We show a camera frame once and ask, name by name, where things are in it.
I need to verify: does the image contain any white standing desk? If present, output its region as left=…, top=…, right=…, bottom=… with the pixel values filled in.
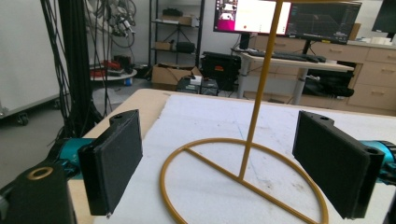
left=232, top=50, right=356, bottom=105

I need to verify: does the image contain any wide computer monitor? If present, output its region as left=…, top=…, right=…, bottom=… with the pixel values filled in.
left=213, top=0, right=362, bottom=45

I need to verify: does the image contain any white rolling cabinet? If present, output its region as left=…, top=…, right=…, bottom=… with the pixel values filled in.
left=0, top=0, right=68, bottom=126

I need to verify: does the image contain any gold wire stand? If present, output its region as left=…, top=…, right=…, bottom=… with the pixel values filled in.
left=159, top=0, right=362, bottom=224

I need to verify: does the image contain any dark monitor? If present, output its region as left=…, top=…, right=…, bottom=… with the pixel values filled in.
left=372, top=0, right=396, bottom=35

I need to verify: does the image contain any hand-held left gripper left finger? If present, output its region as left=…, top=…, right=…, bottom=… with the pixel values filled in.
left=77, top=108, right=144, bottom=217

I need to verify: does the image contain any black equipment case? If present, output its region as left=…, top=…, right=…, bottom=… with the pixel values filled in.
left=200, top=50, right=242, bottom=91

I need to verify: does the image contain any black metal shelf rack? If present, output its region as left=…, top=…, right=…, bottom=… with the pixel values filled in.
left=148, top=0, right=205, bottom=68

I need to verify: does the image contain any black pole with cables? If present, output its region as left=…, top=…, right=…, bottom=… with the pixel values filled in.
left=39, top=0, right=104, bottom=139

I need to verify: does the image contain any white table mat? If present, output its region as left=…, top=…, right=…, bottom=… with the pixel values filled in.
left=92, top=93, right=396, bottom=224

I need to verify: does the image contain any open cardboard box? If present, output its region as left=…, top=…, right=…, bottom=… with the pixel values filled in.
left=150, top=63, right=203, bottom=91

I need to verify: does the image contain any wooden desk with drawers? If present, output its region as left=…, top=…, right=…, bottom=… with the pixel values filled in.
left=244, top=34, right=396, bottom=116

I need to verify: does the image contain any round white side table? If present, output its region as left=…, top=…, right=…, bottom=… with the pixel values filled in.
left=90, top=63, right=138, bottom=82

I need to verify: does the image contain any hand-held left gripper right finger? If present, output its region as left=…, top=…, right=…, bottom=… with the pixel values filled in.
left=291, top=110, right=386, bottom=220

